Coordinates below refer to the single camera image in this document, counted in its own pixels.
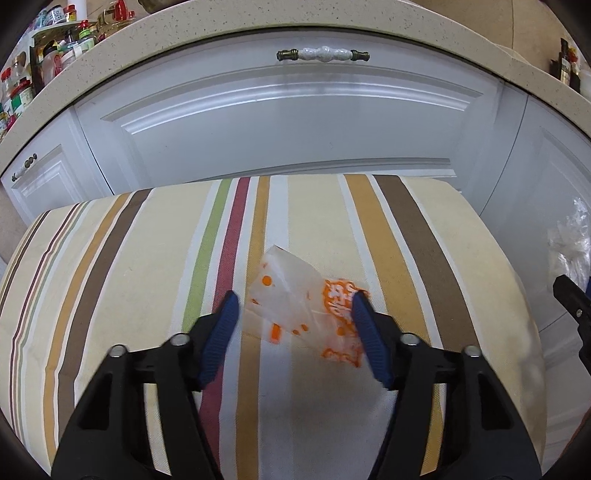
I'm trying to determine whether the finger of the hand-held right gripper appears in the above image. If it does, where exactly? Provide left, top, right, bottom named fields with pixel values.
left=553, top=274, right=591, bottom=320

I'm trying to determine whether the white cabinet door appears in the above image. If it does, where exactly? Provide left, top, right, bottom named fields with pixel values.
left=462, top=88, right=591, bottom=432

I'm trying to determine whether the small white drawer front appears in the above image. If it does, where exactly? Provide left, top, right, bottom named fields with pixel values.
left=0, top=108, right=112, bottom=217

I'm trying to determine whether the wide white drawer front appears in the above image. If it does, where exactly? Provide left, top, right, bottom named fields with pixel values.
left=73, top=34, right=504, bottom=197

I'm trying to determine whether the beige stone countertop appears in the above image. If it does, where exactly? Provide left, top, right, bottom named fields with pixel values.
left=0, top=0, right=591, bottom=155

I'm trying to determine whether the oil bottle with red cap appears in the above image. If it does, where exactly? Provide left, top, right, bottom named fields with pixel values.
left=96, top=0, right=136, bottom=25

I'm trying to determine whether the group of condiment bottles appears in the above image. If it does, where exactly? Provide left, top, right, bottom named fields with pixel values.
left=0, top=0, right=139, bottom=139

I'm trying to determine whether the clear plastic bag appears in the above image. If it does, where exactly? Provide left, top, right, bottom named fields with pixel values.
left=547, top=196, right=591, bottom=289

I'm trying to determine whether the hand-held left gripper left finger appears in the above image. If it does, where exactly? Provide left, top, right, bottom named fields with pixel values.
left=51, top=290, right=240, bottom=480

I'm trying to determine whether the small brass drawer handle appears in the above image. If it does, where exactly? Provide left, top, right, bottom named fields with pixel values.
left=11, top=153, right=38, bottom=182

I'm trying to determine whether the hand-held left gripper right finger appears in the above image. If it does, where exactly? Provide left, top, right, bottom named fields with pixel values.
left=352, top=290, right=544, bottom=480

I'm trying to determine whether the white ceramic drawer handle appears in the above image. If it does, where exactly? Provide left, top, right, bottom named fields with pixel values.
left=276, top=45, right=371, bottom=64

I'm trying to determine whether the clear bag with orange print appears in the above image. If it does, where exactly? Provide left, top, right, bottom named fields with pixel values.
left=243, top=244, right=371, bottom=368

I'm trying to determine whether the striped tablecloth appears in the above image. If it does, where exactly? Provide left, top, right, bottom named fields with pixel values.
left=0, top=174, right=551, bottom=480

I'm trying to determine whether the dark glass bottle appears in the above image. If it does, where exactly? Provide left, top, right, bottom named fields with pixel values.
left=556, top=38, right=574, bottom=85

